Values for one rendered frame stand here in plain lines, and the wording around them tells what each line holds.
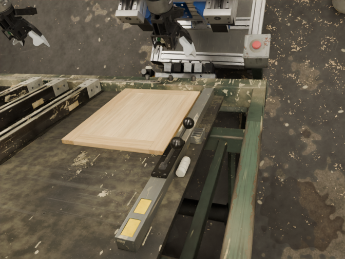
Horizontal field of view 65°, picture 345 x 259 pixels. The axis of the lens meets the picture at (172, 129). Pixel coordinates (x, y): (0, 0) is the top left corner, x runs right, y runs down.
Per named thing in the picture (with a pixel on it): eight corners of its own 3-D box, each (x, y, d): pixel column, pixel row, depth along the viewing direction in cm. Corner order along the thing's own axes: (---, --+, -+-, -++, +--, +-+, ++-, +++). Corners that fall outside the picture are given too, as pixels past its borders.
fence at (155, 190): (214, 95, 140) (214, 88, 139) (136, 253, 63) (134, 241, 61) (204, 94, 142) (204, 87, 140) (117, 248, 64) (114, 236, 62)
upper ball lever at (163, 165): (169, 168, 85) (187, 138, 77) (165, 176, 81) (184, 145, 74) (158, 162, 85) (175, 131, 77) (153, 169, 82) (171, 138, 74)
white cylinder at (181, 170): (185, 178, 85) (191, 163, 91) (184, 170, 83) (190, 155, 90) (175, 177, 86) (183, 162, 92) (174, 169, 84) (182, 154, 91)
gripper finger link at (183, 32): (184, 49, 93) (166, 31, 88) (186, 45, 93) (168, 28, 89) (194, 42, 89) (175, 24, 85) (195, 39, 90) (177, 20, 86)
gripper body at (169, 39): (154, 50, 89) (143, 18, 79) (162, 33, 93) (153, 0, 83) (176, 52, 87) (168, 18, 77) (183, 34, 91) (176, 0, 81)
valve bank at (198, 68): (225, 67, 171) (220, 54, 149) (223, 90, 170) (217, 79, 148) (152, 66, 187) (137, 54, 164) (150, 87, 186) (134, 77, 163)
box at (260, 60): (269, 47, 147) (270, 33, 130) (267, 69, 146) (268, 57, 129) (246, 47, 151) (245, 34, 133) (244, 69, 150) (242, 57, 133)
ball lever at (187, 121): (180, 147, 94) (197, 118, 87) (176, 153, 91) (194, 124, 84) (170, 142, 94) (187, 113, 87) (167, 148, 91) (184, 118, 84)
